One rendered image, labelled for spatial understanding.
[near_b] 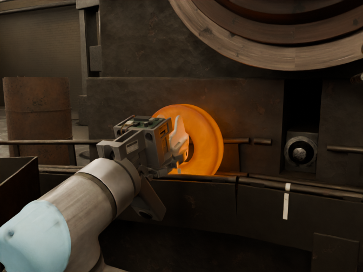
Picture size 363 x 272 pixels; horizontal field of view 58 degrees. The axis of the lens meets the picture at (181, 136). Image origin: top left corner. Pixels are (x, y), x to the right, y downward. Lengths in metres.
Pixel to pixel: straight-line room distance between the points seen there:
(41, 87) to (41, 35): 7.12
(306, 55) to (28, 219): 0.39
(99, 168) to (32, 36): 10.13
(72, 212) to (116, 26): 0.54
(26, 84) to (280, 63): 2.83
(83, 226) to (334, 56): 0.37
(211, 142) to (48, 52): 9.53
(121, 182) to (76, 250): 0.09
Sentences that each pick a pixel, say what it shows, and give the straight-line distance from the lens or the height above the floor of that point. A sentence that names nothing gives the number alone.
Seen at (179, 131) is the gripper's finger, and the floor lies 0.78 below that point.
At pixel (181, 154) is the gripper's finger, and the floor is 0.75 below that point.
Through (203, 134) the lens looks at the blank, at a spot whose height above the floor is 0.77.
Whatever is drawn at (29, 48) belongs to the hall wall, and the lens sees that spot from 10.59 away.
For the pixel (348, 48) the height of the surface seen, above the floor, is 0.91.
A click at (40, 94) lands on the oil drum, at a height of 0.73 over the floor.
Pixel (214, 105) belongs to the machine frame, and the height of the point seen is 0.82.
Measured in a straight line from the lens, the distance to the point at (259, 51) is 0.50.
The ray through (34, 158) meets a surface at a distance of 0.68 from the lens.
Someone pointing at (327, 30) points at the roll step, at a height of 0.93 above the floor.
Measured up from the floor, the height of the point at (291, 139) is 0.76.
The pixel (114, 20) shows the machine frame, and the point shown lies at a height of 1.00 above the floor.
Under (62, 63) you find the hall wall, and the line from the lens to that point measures 9.63.
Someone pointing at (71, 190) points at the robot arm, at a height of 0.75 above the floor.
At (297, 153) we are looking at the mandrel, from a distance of 0.61.
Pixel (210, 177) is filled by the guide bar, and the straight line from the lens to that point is 0.55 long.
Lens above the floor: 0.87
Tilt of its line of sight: 10 degrees down
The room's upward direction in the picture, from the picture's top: straight up
